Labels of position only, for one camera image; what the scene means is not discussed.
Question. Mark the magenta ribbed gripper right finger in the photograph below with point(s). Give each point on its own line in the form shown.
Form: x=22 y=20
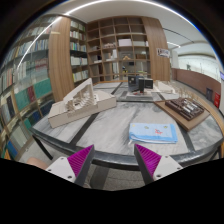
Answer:
x=154 y=166

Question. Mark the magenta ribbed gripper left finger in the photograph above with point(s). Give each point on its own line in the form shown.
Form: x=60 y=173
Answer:
x=75 y=167

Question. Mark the light blue folded towel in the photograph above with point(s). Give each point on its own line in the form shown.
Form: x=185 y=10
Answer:
x=153 y=133

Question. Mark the dark model on wooden board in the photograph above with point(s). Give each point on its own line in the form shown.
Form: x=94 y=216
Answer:
x=186 y=112

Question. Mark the white architectural building model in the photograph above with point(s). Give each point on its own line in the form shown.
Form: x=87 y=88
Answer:
x=81 y=102

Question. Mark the white model at table back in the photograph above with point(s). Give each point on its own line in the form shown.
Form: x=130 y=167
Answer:
x=164 y=88

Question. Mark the glass-front bookcase with books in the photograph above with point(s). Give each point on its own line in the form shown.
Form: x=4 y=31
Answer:
x=25 y=89

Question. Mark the wooden grid bookshelf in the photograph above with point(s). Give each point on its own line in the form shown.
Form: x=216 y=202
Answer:
x=117 y=47

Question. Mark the open shelf with books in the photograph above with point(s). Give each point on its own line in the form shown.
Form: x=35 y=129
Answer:
x=78 y=51

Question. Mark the framed wall sign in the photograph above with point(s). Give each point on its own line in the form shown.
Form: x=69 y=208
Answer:
x=163 y=53

